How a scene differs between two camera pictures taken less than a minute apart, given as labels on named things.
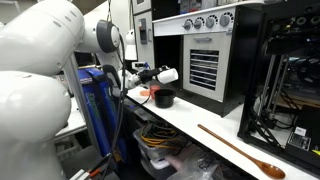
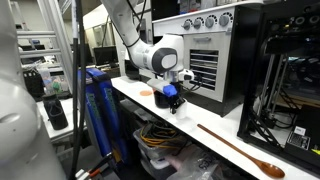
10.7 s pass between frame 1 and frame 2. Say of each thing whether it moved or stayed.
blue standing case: stayed
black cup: stayed
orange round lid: stayed
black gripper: moved
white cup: moved
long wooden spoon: stayed
